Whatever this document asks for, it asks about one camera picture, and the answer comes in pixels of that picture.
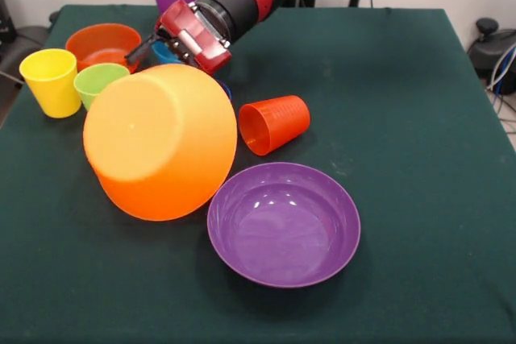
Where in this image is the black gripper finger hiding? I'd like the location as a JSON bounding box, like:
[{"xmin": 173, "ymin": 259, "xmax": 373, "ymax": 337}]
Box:
[{"xmin": 123, "ymin": 36, "xmax": 158, "ymax": 69}]

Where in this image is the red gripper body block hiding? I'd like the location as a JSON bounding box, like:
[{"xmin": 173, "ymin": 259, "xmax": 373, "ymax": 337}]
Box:
[{"xmin": 154, "ymin": 0, "xmax": 233, "ymax": 77}]

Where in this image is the large yellow plastic bowl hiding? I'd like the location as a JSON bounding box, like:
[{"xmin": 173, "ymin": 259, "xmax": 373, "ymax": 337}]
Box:
[{"xmin": 82, "ymin": 63, "xmax": 239, "ymax": 222}]

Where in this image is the red plastic cup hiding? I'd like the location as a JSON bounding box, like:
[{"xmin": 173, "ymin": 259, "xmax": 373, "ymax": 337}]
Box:
[{"xmin": 238, "ymin": 95, "xmax": 312, "ymax": 157}]

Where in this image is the purple plastic bowl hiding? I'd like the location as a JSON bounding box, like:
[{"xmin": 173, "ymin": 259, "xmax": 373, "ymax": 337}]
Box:
[{"xmin": 206, "ymin": 162, "xmax": 362, "ymax": 289}]

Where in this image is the light blue plastic bowl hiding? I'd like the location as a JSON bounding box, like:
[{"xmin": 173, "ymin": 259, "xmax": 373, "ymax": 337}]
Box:
[{"xmin": 151, "ymin": 40, "xmax": 175, "ymax": 65}]

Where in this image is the orange-red plastic bowl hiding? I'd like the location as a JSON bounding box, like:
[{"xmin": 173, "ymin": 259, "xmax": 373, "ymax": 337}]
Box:
[{"xmin": 64, "ymin": 23, "xmax": 143, "ymax": 74}]

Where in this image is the green plastic cup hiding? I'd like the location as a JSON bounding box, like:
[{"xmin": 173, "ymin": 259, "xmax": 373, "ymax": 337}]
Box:
[{"xmin": 73, "ymin": 63, "xmax": 131, "ymax": 113}]

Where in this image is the yellow plastic cup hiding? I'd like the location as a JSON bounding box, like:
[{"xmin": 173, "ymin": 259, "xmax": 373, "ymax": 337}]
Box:
[{"xmin": 19, "ymin": 48, "xmax": 83, "ymax": 119}]

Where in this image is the dark green tablecloth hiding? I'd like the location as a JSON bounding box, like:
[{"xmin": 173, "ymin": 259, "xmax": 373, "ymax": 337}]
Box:
[{"xmin": 0, "ymin": 4, "xmax": 516, "ymax": 344}]

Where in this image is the tangle of floor cables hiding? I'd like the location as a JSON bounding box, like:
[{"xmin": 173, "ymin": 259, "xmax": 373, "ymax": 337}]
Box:
[{"xmin": 485, "ymin": 45, "xmax": 516, "ymax": 135}]

